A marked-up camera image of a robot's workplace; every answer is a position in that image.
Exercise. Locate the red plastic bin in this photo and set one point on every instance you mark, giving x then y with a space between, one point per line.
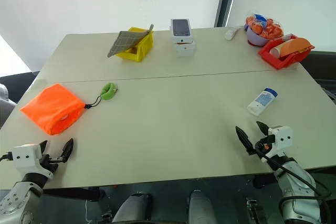
275 60

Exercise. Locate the grey rounded cushion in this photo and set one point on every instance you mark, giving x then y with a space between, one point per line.
5 103

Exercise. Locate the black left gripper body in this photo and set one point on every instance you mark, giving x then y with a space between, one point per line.
50 165

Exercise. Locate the yellow plastic bin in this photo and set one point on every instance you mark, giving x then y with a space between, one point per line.
140 48

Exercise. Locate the plain white box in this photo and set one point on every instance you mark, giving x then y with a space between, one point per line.
185 49

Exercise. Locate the grey checked cloth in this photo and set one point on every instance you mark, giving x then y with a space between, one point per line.
126 41

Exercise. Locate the black table frame bar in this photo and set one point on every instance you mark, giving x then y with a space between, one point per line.
73 193

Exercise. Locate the white tube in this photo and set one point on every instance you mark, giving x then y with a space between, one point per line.
232 33

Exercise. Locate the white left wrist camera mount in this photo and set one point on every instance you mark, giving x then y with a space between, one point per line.
25 157

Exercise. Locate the grey rounded shape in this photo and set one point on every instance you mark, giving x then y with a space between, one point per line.
202 208
132 208

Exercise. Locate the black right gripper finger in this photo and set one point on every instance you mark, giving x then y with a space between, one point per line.
244 138
263 129

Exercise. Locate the bag of orange balls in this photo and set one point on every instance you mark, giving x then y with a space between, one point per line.
270 28

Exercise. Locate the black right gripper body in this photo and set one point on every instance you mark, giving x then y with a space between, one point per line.
265 144

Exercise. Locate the black metal bracket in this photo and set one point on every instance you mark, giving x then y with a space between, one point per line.
256 211

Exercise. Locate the purple bowl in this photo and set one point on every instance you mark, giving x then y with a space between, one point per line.
254 39

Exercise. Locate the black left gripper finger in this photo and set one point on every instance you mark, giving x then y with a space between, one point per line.
68 149
45 147

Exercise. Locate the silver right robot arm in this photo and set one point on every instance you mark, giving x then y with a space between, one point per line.
296 182

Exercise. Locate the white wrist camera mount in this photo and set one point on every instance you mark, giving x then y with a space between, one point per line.
282 137
25 157

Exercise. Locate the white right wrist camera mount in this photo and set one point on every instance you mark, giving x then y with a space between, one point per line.
282 137

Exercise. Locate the white bottle with blue label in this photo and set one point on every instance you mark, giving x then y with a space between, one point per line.
262 101

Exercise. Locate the white cylinder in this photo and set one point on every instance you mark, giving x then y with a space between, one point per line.
275 51

